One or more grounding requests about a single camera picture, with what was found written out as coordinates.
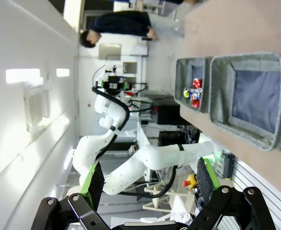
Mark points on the aluminium table frame rail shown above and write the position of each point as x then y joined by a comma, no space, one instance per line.
250,191

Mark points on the crushed blue Pepsi can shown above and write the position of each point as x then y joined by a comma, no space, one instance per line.
193,93

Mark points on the yellow emergency stop button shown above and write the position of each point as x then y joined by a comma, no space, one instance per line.
190,180

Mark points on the black computer case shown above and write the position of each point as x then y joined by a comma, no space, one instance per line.
174,139
169,112

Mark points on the person in navy sweater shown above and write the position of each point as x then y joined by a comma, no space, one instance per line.
121,24

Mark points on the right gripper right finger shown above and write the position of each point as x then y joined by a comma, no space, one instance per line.
206,179

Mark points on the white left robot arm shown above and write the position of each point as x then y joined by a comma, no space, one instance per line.
155,158

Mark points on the grey fabric basket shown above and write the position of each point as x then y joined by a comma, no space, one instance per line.
222,95
181,79

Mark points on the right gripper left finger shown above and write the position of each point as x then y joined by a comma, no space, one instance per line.
96,184

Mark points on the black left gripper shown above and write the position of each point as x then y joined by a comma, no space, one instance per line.
114,83

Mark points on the crushed red drink can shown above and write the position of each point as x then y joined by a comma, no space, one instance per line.
197,82

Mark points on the rectangular ceiling light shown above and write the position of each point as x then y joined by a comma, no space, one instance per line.
23,76
63,72

